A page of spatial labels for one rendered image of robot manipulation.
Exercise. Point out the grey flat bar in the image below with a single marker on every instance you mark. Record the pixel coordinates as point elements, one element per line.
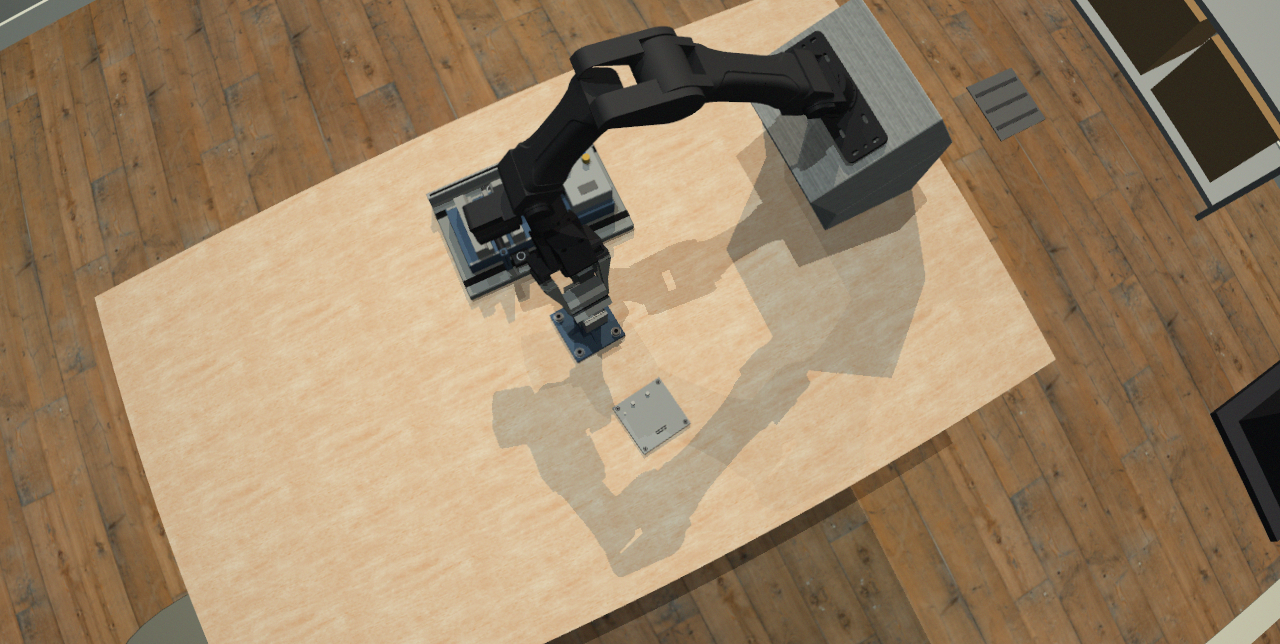
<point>489,245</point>
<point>504,238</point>

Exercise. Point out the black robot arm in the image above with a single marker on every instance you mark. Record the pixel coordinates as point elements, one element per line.
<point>797,82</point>

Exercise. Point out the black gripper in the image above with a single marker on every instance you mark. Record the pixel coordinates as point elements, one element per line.
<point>541,273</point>

